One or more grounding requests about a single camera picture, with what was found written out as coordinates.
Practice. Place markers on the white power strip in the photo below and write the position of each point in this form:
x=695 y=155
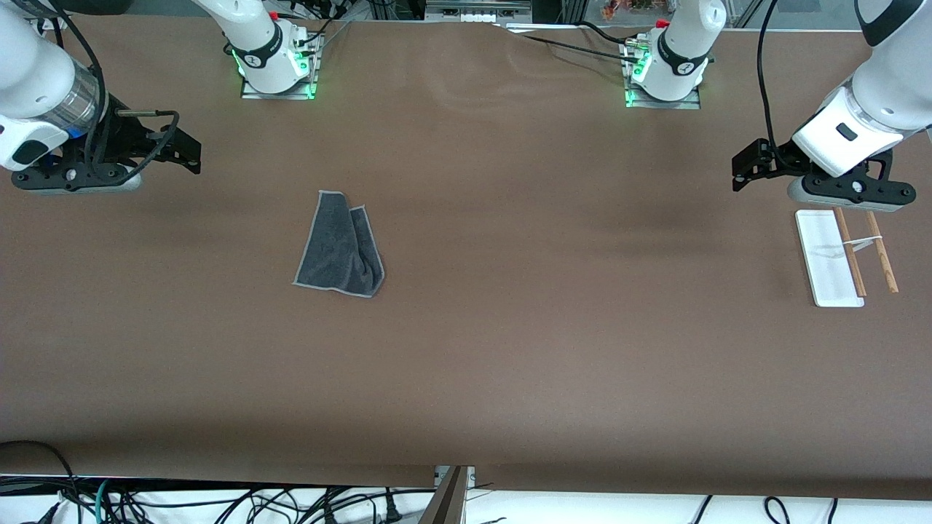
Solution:
x=477 y=16

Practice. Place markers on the orange background clutter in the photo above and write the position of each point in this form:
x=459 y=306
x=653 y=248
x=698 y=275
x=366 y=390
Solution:
x=626 y=9

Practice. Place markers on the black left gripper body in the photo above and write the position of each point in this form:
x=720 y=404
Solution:
x=775 y=159

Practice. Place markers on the brown beam with silver bracket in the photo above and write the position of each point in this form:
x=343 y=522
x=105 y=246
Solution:
x=448 y=502

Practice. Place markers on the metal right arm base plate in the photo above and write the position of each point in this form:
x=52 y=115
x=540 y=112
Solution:
x=255 y=95

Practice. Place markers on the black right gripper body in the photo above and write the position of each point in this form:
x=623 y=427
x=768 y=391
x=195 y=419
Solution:
x=125 y=138

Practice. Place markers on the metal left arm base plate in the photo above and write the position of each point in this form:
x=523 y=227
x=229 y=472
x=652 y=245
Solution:
x=688 y=105

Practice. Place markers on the grey and red towel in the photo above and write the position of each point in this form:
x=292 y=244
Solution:
x=335 y=247

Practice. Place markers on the white rack with wooden bars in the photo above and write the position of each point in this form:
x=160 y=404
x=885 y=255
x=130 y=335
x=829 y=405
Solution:
x=826 y=276

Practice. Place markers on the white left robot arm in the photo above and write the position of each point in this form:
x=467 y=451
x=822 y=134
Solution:
x=881 y=87

